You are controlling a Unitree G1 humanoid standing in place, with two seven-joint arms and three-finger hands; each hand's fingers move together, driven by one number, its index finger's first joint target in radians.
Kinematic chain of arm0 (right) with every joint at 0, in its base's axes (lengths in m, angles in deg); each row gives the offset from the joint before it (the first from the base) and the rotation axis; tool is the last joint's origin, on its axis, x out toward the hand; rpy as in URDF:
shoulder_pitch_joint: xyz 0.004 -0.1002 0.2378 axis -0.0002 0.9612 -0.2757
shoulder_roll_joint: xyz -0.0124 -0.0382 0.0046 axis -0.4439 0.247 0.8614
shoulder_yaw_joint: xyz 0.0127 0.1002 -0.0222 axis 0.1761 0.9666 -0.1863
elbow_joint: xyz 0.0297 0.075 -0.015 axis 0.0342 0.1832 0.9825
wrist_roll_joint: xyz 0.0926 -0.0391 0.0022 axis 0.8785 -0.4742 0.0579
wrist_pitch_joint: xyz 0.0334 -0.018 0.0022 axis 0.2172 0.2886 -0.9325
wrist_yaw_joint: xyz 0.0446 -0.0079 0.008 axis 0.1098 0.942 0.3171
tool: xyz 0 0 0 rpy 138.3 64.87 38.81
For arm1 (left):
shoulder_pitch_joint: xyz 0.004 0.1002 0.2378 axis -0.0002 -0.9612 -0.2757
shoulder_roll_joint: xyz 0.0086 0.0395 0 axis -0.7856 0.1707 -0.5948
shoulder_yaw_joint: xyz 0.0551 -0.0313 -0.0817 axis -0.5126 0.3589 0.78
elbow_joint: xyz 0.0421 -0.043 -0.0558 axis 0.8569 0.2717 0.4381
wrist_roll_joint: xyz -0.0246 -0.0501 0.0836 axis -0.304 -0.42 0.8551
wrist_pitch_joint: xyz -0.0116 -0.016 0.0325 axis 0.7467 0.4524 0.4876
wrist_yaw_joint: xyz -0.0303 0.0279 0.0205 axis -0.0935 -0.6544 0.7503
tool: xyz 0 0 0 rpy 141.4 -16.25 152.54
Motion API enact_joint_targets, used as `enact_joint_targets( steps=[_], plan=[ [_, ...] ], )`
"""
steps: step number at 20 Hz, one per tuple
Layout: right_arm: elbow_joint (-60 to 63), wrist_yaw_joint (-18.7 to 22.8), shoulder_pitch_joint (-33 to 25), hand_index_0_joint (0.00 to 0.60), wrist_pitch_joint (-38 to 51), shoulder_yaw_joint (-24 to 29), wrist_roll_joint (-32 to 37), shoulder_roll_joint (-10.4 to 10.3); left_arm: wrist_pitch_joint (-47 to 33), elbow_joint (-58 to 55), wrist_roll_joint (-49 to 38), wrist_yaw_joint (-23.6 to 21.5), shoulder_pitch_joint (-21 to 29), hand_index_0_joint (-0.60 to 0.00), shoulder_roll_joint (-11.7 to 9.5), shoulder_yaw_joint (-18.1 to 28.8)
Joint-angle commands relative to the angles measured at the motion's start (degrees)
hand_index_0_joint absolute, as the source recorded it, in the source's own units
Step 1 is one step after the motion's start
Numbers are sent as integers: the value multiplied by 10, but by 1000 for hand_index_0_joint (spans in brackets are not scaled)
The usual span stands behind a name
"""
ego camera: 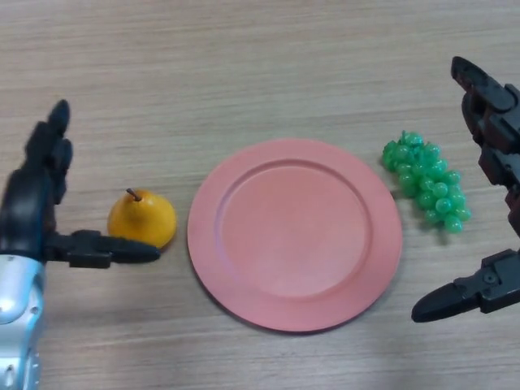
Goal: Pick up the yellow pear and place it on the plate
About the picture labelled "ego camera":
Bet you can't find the green grape bunch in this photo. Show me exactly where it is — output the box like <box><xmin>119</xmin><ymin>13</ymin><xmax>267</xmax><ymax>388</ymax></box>
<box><xmin>380</xmin><ymin>129</ymin><xmax>472</xmax><ymax>236</ymax></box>

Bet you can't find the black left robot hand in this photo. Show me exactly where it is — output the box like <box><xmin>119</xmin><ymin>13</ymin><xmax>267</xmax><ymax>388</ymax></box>
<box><xmin>0</xmin><ymin>100</ymin><xmax>162</xmax><ymax>270</ymax></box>

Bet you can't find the pink round plate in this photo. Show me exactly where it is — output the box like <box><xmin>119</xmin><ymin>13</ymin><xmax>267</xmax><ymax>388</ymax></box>
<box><xmin>187</xmin><ymin>138</ymin><xmax>404</xmax><ymax>335</ymax></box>

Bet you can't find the yellow pear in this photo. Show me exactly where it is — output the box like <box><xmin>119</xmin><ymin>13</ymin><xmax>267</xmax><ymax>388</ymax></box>
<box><xmin>106</xmin><ymin>188</ymin><xmax>178</xmax><ymax>249</ymax></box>

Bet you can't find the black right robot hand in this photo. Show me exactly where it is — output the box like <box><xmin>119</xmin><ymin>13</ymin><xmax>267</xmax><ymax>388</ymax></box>
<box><xmin>410</xmin><ymin>56</ymin><xmax>520</xmax><ymax>324</ymax></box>

